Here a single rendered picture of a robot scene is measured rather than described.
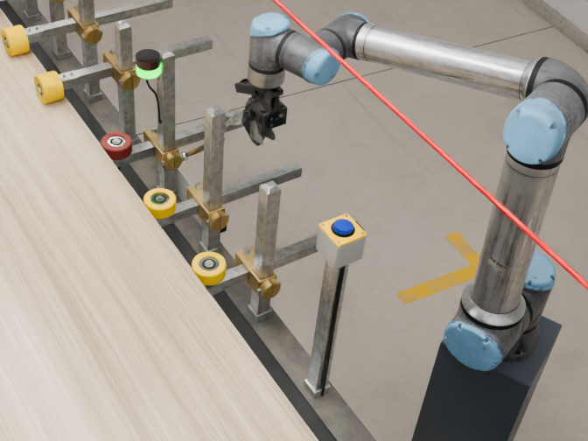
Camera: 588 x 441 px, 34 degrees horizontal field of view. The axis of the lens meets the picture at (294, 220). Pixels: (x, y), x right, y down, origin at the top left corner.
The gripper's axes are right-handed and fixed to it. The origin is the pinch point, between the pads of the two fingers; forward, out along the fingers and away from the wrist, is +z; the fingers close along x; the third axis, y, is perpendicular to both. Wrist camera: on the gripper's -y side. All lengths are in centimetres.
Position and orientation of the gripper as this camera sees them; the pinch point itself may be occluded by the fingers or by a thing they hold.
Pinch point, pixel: (256, 139)
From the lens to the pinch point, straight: 246.8
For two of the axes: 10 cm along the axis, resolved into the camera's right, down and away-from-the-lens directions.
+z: -0.8, 7.2, 6.9
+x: 8.3, -3.3, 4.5
